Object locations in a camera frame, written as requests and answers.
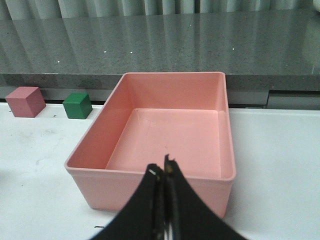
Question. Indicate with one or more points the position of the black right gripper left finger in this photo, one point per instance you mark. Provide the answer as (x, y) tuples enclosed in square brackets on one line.
[(142, 218)]

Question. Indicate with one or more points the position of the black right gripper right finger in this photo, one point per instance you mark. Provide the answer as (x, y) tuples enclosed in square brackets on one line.
[(187, 216)]

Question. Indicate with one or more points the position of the pink plastic bin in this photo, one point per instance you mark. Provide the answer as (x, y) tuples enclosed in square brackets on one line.
[(149, 115)]

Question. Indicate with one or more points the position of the green cube middle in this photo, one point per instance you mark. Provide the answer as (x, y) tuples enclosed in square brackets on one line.
[(77, 105)]

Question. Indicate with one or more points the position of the pink cube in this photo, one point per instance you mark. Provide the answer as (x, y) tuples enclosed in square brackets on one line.
[(26, 101)]

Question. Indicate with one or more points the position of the grey stone counter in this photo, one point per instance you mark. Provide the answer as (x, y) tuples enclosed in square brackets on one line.
[(271, 59)]

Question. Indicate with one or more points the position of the grey-white curtain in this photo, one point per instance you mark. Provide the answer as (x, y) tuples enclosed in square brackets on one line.
[(52, 9)]

